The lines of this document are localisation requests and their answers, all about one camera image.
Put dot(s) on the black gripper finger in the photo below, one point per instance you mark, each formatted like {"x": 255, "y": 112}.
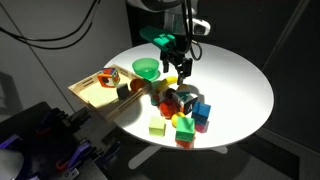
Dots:
{"x": 185, "y": 70}
{"x": 165, "y": 65}

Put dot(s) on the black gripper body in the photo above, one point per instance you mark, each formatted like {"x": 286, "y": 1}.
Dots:
{"x": 173, "y": 53}

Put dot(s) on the black and white dice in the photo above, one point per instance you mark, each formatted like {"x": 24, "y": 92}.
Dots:
{"x": 187, "y": 104}

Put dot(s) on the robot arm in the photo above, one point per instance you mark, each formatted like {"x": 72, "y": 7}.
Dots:
{"x": 156, "y": 5}

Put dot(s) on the green plastic bowl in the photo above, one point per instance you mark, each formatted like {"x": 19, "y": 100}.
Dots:
{"x": 145, "y": 67}

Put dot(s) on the grey dice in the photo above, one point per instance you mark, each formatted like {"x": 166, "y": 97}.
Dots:
{"x": 123, "y": 91}

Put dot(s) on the yellow lemon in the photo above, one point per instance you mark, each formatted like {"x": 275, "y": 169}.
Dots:
{"x": 183, "y": 88}

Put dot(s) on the dark red plum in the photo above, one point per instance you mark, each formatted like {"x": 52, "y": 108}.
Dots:
{"x": 170, "y": 93}

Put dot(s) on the orange fruit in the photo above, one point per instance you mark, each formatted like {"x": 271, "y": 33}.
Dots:
{"x": 137, "y": 85}

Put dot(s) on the small red strawberry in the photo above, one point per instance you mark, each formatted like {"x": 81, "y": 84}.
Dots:
{"x": 154, "y": 100}

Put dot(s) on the red tomato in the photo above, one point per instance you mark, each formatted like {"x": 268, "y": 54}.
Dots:
{"x": 167, "y": 108}

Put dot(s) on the blue cube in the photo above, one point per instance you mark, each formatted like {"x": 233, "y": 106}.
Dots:
{"x": 201, "y": 112}

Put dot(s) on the yellow ball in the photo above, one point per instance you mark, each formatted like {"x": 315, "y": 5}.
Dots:
{"x": 176, "y": 119}

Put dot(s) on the colourful number cube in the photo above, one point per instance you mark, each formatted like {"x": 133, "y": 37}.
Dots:
{"x": 109, "y": 77}

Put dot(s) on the pink block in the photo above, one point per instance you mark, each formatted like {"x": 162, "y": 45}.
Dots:
{"x": 201, "y": 127}

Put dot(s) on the light green cube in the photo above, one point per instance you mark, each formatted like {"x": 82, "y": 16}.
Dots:
{"x": 157, "y": 126}

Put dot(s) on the orange block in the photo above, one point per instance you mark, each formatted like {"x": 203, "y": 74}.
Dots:
{"x": 184, "y": 144}

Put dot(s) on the wooden slatted tray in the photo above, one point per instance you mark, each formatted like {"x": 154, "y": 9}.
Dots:
{"x": 100, "y": 100}

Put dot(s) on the black clamp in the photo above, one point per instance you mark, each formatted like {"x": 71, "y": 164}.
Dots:
{"x": 77, "y": 116}

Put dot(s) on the purple clamp with orange tips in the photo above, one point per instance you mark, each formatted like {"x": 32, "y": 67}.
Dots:
{"x": 73, "y": 156}

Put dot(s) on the black perforated breadboard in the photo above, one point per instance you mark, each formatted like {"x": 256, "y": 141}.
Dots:
{"x": 40, "y": 160}

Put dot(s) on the white rounded object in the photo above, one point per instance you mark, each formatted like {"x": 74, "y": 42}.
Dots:
{"x": 10, "y": 165}

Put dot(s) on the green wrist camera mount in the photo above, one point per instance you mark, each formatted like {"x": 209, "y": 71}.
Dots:
{"x": 158, "y": 36}

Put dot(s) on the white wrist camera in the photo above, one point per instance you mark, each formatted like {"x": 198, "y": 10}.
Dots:
{"x": 201, "y": 27}

